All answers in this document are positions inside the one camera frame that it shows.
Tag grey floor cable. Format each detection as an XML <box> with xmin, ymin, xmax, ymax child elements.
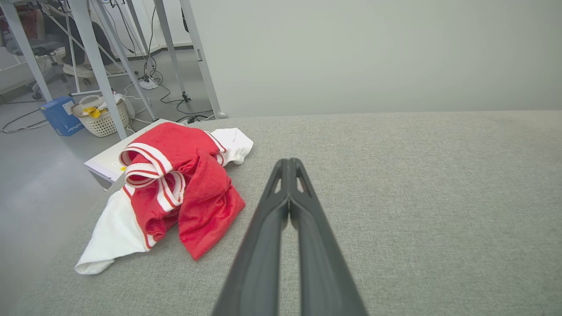
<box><xmin>2</xmin><ymin>107</ymin><xmax>50</xmax><ymax>134</ymax></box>

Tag grey metal table frame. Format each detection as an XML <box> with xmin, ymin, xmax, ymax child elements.
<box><xmin>143</xmin><ymin>0</ymin><xmax>214</xmax><ymax>123</ymax></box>

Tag white flat board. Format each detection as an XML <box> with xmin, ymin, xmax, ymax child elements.
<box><xmin>83</xmin><ymin>118</ymin><xmax>185</xmax><ymax>186</ymax></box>

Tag seated person dark trousers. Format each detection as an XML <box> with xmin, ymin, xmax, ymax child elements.
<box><xmin>61</xmin><ymin>17</ymin><xmax>115</xmax><ymax>79</ymax></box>

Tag white perforated laundry basket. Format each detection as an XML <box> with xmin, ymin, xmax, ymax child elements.
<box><xmin>71</xmin><ymin>94</ymin><xmax>131</xmax><ymax>138</ymax></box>

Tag blue cardboard box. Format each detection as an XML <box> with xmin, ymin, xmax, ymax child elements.
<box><xmin>40</xmin><ymin>97</ymin><xmax>85</xmax><ymax>136</ymax></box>

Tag grey metal table leg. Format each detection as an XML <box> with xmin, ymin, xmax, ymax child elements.
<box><xmin>69</xmin><ymin>0</ymin><xmax>128</xmax><ymax>140</ymax></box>
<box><xmin>153</xmin><ymin>0</ymin><xmax>191</xmax><ymax>102</ymax></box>
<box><xmin>0</xmin><ymin>0</ymin><xmax>54</xmax><ymax>103</ymax></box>
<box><xmin>179</xmin><ymin>0</ymin><xmax>228</xmax><ymax>119</ymax></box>
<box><xmin>90</xmin><ymin>0</ymin><xmax>158</xmax><ymax>122</ymax></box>

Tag grey fabric sofa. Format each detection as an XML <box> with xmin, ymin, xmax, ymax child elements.
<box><xmin>9</xmin><ymin>110</ymin><xmax>562</xmax><ymax>316</ymax></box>

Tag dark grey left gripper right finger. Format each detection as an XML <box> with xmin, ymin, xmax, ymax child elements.
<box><xmin>290</xmin><ymin>158</ymin><xmax>368</xmax><ymax>316</ymax></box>

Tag red and white shirt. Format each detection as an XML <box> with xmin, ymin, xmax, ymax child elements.
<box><xmin>75</xmin><ymin>122</ymin><xmax>254</xmax><ymax>275</ymax></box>

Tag grey office chair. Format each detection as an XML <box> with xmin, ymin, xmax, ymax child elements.
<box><xmin>4</xmin><ymin>24</ymin><xmax>94</xmax><ymax>100</ymax></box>

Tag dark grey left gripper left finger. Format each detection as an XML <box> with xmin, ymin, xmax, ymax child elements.
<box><xmin>212</xmin><ymin>159</ymin><xmax>290</xmax><ymax>316</ymax></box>

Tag white floor cable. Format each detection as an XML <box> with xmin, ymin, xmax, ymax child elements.
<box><xmin>122</xmin><ymin>83</ymin><xmax>154</xmax><ymax>125</ymax></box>

